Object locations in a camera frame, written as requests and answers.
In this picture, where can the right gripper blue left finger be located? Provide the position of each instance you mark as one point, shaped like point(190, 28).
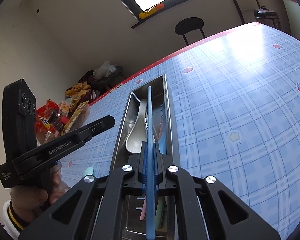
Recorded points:
point(144, 166)

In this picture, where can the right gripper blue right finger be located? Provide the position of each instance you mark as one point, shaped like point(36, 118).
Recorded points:
point(155, 167)

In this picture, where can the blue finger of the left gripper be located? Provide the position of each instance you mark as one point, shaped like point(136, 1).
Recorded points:
point(97, 127)

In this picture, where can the cream white plastic spoon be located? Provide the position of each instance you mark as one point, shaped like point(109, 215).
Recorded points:
point(138, 133)

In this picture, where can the teal plastic spoon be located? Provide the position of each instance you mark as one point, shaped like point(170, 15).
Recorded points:
point(88, 172)

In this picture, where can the dark blue chopstick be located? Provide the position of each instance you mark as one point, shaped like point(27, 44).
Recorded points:
point(150, 183)

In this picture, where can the blue plastic spoon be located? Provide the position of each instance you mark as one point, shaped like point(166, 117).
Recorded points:
point(162, 132)

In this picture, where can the pink plastic spoon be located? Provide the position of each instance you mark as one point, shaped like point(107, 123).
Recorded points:
point(143, 210)

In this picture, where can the forearm in white sleeve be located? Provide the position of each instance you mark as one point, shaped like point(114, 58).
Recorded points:
point(13, 224)

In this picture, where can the person's left hand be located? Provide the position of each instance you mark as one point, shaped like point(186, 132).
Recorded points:
point(26, 200)

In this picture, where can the yellow packaged food tray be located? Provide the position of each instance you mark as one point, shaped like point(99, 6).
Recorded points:
point(78, 118)

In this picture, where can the stainless steel utensil tray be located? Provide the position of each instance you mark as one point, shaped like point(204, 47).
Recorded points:
point(133, 227)

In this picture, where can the dark sauce jar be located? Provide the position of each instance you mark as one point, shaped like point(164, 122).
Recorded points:
point(57, 121)

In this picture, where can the yellow snack packages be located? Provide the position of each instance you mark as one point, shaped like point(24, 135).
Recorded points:
point(79, 93)

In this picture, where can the red snack bags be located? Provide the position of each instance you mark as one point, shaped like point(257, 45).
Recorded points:
point(41, 126)

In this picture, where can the black side chair with bag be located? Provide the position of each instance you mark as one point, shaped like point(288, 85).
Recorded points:
point(102, 78)

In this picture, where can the blue plaid table mat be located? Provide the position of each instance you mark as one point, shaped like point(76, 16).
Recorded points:
point(236, 98)

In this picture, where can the black round stool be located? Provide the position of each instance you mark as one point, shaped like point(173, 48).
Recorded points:
point(188, 25)

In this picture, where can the yellow orange toy on sill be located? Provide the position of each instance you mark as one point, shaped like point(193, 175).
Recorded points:
point(151, 11)

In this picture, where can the black metal rack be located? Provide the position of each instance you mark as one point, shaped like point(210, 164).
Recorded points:
point(245, 9)

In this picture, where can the black electric pressure cooker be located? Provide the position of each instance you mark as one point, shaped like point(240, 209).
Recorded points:
point(268, 17)

